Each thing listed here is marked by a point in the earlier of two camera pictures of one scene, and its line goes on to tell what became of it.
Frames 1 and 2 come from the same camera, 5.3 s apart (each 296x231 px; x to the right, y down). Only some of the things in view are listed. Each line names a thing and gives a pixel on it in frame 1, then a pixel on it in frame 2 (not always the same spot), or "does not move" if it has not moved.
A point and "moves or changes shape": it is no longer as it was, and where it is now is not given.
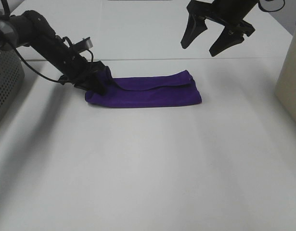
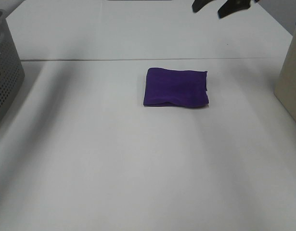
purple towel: x=175 y=88 moves or changes shape
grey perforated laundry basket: x=8 y=81 does not move
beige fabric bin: x=288 y=91 does not move
